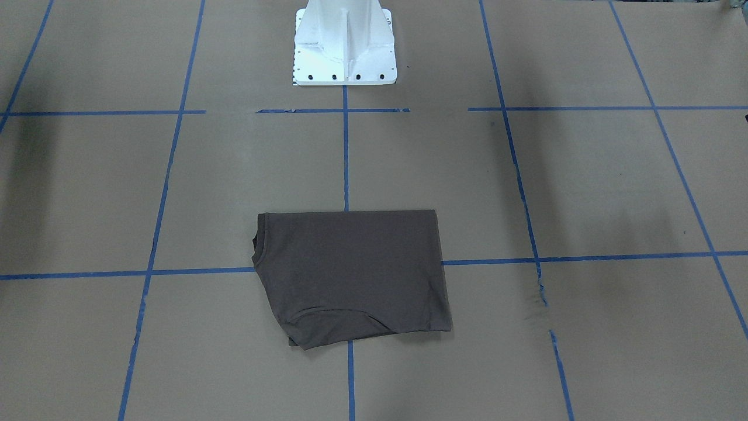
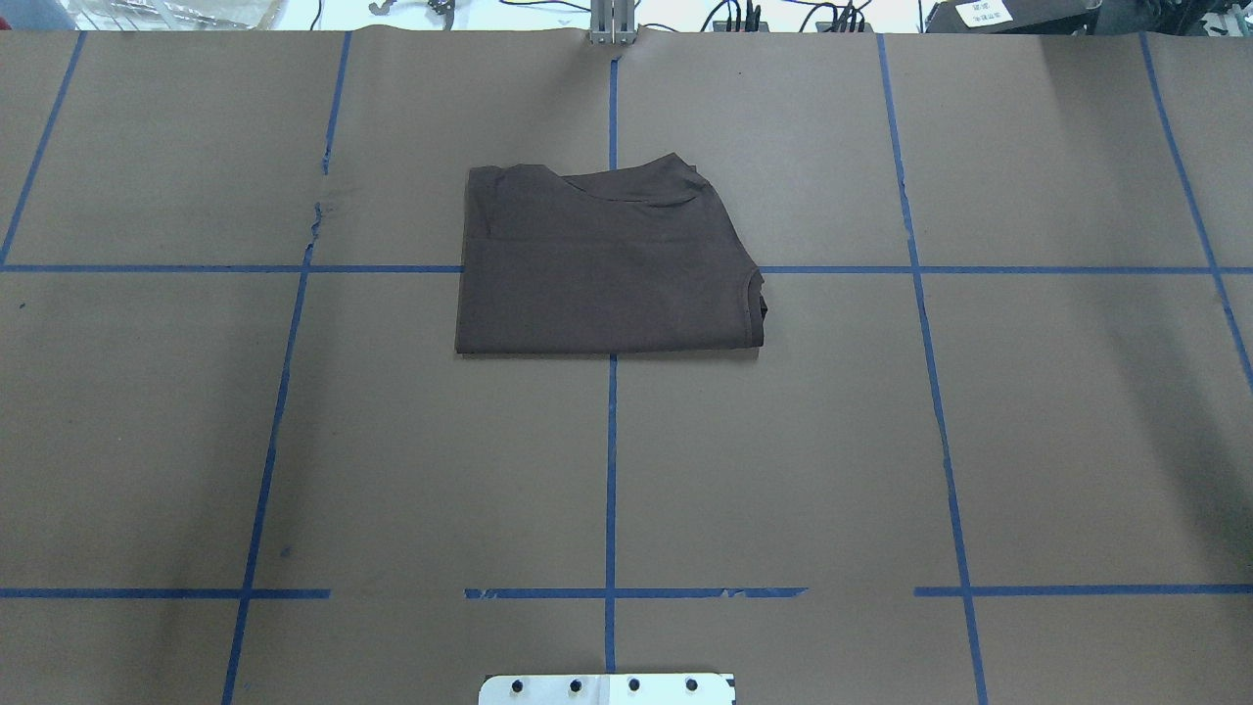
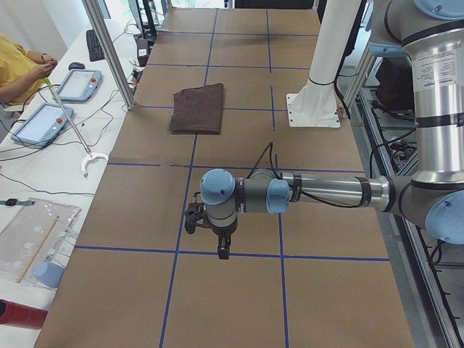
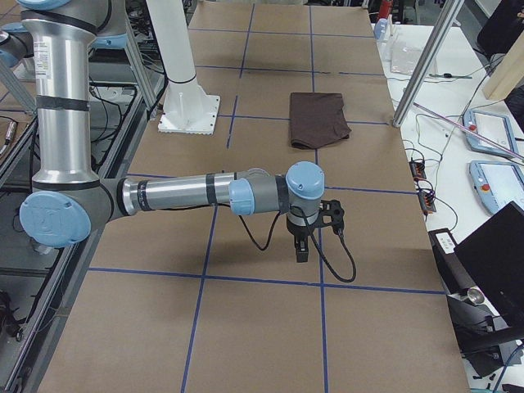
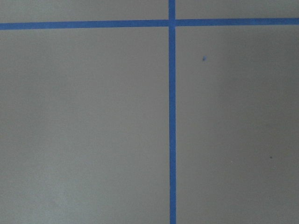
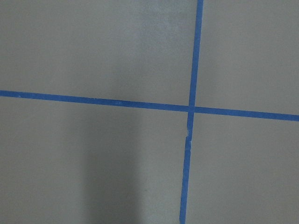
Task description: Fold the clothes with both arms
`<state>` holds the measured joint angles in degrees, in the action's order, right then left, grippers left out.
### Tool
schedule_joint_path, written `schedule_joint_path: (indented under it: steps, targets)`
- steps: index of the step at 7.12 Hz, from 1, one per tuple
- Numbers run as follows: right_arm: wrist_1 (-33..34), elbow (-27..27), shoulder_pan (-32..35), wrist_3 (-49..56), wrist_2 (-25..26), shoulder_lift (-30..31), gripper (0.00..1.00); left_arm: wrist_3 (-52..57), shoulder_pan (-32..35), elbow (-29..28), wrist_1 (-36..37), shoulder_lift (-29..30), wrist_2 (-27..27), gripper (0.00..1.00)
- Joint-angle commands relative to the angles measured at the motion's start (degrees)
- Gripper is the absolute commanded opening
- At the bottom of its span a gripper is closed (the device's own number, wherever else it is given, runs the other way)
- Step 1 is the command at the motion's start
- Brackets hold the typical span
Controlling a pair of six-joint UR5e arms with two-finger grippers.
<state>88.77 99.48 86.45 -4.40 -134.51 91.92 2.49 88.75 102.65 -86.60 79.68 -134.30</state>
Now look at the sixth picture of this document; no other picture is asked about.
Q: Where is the blue tape line lengthwise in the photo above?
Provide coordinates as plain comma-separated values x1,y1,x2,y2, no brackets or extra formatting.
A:
179,0,204,224

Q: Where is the blue tape line crosswise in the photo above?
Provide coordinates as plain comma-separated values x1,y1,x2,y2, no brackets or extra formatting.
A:
0,90,299,122

